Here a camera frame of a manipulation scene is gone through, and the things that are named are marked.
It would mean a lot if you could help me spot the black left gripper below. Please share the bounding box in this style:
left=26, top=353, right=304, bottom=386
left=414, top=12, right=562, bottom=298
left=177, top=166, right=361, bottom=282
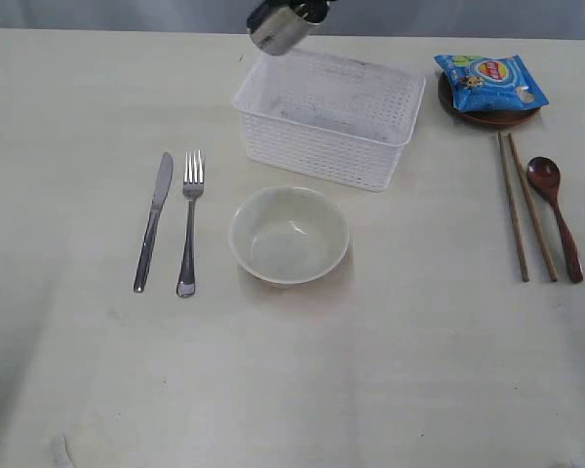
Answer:
left=292, top=0, right=332, bottom=23

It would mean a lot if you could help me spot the shiny steel cup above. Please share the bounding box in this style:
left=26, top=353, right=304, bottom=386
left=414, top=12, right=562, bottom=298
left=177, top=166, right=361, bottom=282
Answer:
left=246, top=1, right=319, bottom=57

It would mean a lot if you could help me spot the white perforated plastic basket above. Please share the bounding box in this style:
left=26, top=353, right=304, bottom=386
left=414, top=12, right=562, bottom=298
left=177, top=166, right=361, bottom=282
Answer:
left=232, top=49, right=426, bottom=192

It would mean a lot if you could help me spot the blue chips bag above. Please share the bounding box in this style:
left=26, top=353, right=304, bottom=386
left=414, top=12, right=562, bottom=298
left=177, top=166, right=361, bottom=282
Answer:
left=434, top=55, right=549, bottom=112

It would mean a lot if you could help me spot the silver metal fork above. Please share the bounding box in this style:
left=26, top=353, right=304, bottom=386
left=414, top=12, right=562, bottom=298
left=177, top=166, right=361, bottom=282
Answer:
left=176, top=150, right=205, bottom=298

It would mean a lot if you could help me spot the brown round plate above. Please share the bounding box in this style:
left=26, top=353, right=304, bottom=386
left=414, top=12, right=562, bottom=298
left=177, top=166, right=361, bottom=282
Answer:
left=437, top=71, right=542, bottom=131

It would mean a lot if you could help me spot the silver table knife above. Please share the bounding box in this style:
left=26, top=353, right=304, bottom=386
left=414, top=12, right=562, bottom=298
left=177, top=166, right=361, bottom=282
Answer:
left=133, top=152, right=174, bottom=293

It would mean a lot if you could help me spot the white speckled ceramic bowl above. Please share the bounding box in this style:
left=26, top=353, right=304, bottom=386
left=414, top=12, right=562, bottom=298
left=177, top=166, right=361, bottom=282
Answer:
left=228, top=186, right=351, bottom=288

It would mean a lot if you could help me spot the dark wooden spoon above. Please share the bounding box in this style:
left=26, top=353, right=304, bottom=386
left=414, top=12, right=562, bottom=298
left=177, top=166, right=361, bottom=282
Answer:
left=526, top=157, right=584, bottom=284

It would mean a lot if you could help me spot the wooden chopstick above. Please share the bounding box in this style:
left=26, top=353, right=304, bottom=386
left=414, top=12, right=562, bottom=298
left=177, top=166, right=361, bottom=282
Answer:
left=508, top=133, right=559, bottom=283
left=497, top=132, right=529, bottom=283

